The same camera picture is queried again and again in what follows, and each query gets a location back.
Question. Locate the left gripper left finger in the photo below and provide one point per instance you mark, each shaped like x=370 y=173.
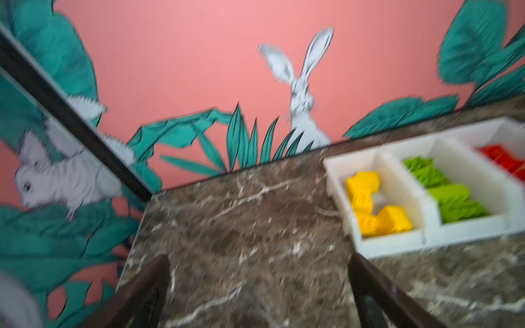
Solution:
x=140 y=302

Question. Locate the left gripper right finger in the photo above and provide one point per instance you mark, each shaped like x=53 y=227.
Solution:
x=378 y=298

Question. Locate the yellow lego brick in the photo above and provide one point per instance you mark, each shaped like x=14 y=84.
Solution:
x=393 y=219
x=362 y=203
x=368 y=224
x=363 y=182

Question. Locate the white three-compartment bin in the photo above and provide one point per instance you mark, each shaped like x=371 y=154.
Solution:
x=456 y=152

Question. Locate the red lego brick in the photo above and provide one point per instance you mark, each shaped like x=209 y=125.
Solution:
x=499 y=155

